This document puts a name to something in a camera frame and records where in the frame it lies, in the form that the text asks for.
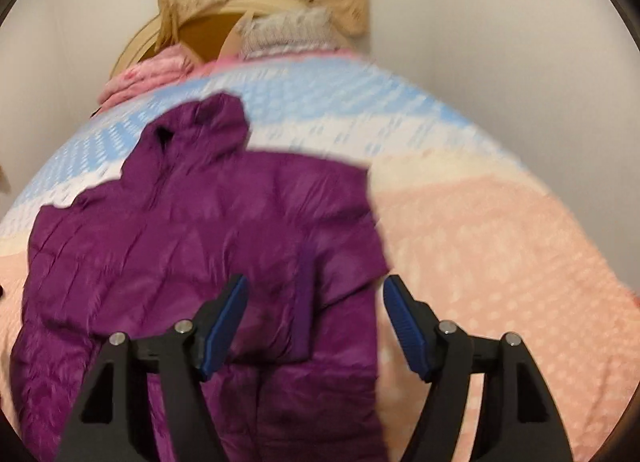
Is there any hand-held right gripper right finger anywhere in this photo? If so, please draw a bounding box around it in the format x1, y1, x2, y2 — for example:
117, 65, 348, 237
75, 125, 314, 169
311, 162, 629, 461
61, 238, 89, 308
382, 274, 573, 462

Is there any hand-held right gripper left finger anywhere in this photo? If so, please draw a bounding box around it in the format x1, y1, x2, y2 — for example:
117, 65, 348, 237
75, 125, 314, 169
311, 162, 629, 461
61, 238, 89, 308
54, 273, 250, 462

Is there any purple down jacket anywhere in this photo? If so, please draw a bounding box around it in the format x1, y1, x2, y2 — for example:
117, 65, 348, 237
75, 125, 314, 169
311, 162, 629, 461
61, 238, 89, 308
9, 92, 391, 462

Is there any pastel dotted bedspread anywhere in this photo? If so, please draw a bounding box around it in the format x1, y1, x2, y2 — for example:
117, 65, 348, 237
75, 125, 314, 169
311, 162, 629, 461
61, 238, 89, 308
0, 49, 640, 462

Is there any pink folded quilt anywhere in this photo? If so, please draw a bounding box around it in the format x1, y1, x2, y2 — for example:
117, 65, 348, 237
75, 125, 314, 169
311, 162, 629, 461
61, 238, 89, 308
95, 44, 211, 115

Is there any cream wooden headboard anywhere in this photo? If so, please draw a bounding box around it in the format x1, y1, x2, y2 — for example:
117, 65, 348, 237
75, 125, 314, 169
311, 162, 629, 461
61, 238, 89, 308
107, 0, 301, 80

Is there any striped floral pillow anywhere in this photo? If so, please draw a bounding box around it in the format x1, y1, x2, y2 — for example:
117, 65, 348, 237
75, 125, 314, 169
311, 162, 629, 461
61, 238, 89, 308
235, 7, 346, 60

